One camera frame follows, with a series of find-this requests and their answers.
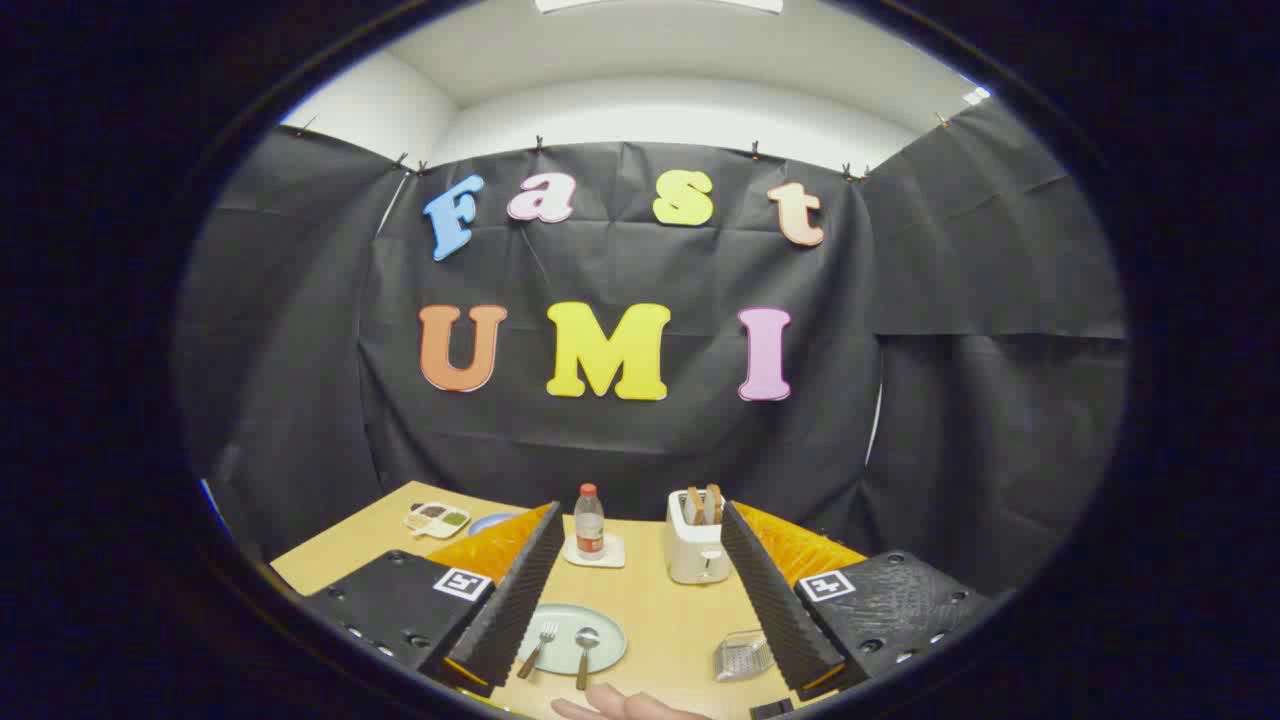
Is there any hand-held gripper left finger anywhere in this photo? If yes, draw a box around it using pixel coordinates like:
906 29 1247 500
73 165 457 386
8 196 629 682
300 500 567 699

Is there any ceiling light panel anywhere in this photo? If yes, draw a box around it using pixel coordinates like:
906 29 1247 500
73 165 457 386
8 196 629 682
535 0 786 15

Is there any white square coaster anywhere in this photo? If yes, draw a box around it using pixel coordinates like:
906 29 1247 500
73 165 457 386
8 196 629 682
562 533 627 569

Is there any white toaster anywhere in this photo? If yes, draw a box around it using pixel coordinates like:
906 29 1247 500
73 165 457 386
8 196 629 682
666 490 732 586

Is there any light green plate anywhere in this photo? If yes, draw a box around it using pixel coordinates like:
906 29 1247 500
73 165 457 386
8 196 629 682
515 603 628 676

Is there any wooden-handled metal fork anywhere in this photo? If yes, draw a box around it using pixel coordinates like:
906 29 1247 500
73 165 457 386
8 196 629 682
517 621 559 681

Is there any white divided sauce dish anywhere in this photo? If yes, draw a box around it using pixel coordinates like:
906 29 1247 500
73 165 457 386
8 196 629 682
404 502 472 540

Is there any clear plastic water bottle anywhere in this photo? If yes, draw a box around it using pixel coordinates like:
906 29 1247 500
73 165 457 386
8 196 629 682
574 483 606 559

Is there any metal drain basket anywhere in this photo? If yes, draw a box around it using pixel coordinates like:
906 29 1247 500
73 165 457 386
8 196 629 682
714 630 776 683

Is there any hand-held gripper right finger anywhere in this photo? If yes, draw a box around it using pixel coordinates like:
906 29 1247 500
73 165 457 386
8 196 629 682
720 500 996 701

